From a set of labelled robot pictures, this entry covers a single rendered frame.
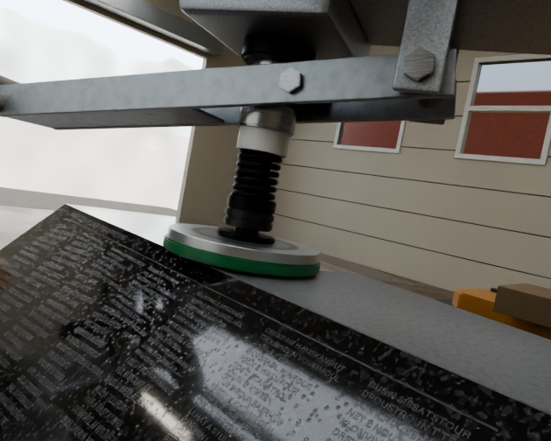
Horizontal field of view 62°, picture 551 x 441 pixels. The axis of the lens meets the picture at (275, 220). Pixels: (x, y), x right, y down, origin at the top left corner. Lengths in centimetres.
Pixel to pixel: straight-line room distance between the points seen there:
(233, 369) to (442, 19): 40
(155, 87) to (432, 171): 678
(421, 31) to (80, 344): 52
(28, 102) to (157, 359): 49
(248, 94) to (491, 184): 645
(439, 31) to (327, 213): 779
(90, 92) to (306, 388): 53
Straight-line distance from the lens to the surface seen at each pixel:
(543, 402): 37
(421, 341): 43
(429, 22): 55
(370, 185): 783
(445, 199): 718
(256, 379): 42
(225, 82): 62
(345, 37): 62
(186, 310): 53
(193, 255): 56
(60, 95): 79
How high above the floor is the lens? 93
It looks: 3 degrees down
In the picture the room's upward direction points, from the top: 11 degrees clockwise
